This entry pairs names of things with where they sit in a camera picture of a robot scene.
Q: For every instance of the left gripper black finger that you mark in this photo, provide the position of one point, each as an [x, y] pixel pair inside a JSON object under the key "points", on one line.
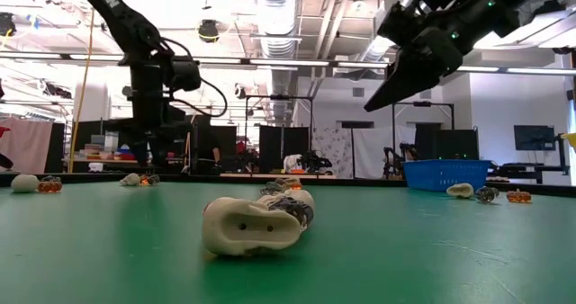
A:
{"points": [[143, 153]]}

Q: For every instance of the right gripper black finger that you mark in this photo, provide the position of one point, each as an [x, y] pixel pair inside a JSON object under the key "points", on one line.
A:
{"points": [[418, 65]]}

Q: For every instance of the black background robot arm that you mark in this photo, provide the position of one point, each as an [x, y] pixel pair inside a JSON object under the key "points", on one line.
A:
{"points": [[396, 160], [317, 162]]}

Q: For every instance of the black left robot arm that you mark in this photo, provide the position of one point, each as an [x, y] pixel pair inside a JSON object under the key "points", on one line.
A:
{"points": [[121, 20]]}

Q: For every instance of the clear plastic container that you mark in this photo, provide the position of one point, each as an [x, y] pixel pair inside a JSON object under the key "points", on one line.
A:
{"points": [[111, 140]]}

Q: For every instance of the wooden workbench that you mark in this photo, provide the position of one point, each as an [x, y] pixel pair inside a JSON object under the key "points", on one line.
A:
{"points": [[103, 161]]}

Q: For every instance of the person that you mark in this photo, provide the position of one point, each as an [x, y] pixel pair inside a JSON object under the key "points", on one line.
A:
{"points": [[209, 146]]}

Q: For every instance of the green table mat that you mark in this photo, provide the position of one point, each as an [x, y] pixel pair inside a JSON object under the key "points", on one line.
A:
{"points": [[135, 250]]}

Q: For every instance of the blue plastic basket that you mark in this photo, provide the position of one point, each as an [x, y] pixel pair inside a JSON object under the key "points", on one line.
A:
{"points": [[445, 175]]}

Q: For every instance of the pink curtain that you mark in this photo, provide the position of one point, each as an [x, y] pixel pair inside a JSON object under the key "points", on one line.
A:
{"points": [[27, 142]]}

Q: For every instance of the white patterned curtain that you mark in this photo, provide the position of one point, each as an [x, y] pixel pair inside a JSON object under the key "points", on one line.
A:
{"points": [[333, 151]]}

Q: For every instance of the long ceiling light bar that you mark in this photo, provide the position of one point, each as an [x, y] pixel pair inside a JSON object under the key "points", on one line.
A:
{"points": [[288, 62]]}

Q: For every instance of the black bar object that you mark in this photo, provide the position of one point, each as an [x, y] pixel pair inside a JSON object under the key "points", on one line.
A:
{"points": [[5, 161]]}

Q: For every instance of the red cloth piece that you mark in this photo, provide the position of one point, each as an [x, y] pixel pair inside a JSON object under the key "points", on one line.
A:
{"points": [[3, 131]]}

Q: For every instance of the black desk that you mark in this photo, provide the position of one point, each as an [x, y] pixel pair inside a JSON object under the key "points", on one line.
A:
{"points": [[531, 167]]}

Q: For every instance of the yellow plastic object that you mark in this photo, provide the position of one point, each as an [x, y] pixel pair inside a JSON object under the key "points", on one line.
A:
{"points": [[569, 140]]}

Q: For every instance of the black metal rig frame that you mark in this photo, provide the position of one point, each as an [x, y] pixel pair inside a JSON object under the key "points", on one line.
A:
{"points": [[423, 103], [279, 97]]}

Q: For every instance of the slanted silver ventilation duct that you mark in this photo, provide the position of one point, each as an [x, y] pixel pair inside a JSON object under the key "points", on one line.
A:
{"points": [[373, 47]]}

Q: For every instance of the dark wall monitor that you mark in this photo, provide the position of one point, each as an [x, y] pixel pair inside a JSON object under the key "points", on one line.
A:
{"points": [[534, 137]]}

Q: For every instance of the wide silver ventilation duct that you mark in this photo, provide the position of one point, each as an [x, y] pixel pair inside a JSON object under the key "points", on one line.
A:
{"points": [[276, 25]]}

